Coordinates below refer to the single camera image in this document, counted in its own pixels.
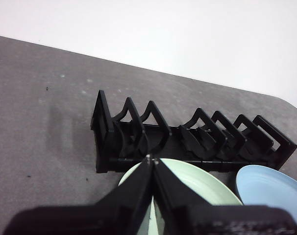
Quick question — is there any pale green plate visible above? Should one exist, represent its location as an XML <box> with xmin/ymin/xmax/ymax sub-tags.
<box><xmin>118</xmin><ymin>158</ymin><xmax>244</xmax><ymax>235</ymax></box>

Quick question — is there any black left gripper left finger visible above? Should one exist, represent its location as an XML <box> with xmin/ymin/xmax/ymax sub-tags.
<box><xmin>2</xmin><ymin>154</ymin><xmax>153</xmax><ymax>235</ymax></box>

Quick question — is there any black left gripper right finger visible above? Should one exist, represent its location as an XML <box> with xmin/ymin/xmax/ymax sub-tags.
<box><xmin>152</xmin><ymin>158</ymin><xmax>297</xmax><ymax>235</ymax></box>

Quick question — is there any black plate rack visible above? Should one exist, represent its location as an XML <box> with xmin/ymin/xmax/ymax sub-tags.
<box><xmin>90</xmin><ymin>90</ymin><xmax>297</xmax><ymax>174</ymax></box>

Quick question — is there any blue plate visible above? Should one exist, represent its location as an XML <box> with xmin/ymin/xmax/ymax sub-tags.
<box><xmin>236</xmin><ymin>164</ymin><xmax>297</xmax><ymax>235</ymax></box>

